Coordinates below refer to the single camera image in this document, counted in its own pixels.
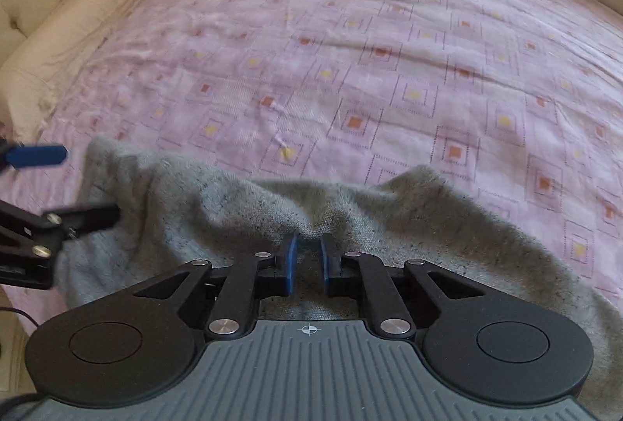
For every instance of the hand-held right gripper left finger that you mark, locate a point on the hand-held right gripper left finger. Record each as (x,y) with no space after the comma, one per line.
(290,263)

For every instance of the cream satin pillow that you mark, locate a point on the cream satin pillow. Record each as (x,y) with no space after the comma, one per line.
(73,36)

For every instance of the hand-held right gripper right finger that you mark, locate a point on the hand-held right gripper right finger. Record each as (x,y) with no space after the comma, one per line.
(325,265)

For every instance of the pink patterned bedsheet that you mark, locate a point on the pink patterned bedsheet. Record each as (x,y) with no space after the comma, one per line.
(389,36)

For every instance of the white bedside table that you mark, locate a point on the white bedside table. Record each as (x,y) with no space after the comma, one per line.
(12,362)

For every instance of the grey speckled pants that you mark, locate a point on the grey speckled pants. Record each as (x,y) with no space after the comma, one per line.
(194,207)

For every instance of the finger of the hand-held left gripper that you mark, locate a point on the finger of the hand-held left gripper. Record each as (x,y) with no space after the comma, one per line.
(82,217)
(39,156)

